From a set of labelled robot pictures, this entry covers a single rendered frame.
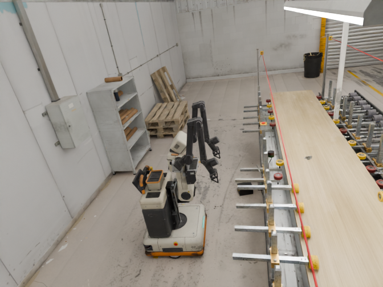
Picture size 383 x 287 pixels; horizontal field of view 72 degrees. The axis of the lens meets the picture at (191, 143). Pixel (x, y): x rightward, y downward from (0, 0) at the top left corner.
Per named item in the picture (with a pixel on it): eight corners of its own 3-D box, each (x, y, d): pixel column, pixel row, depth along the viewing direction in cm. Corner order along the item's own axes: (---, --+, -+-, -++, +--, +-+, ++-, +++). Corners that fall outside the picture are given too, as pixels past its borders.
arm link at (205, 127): (199, 101, 264) (198, 104, 255) (204, 100, 263) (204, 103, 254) (204, 139, 283) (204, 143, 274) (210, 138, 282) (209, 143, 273)
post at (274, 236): (272, 284, 183) (271, 234, 162) (271, 279, 186) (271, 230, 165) (277, 285, 182) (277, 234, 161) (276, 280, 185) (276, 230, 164)
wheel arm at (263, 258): (232, 259, 174) (232, 256, 172) (233, 255, 177) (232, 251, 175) (314, 265, 162) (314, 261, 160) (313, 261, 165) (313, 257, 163)
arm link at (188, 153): (187, 115, 226) (185, 119, 217) (202, 116, 225) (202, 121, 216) (184, 159, 247) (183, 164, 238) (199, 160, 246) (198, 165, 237)
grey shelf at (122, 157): (113, 175, 475) (85, 92, 406) (132, 150, 553) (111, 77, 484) (135, 175, 465) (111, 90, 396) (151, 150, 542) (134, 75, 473)
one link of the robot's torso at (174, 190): (172, 206, 287) (168, 189, 276) (176, 191, 312) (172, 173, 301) (196, 206, 283) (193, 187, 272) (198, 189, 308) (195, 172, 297)
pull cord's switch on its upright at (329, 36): (322, 102, 458) (328, 34, 409) (320, 99, 471) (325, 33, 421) (327, 101, 456) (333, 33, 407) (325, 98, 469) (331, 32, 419)
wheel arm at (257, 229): (234, 231, 195) (234, 228, 194) (235, 228, 198) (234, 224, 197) (306, 234, 183) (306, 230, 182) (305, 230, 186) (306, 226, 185)
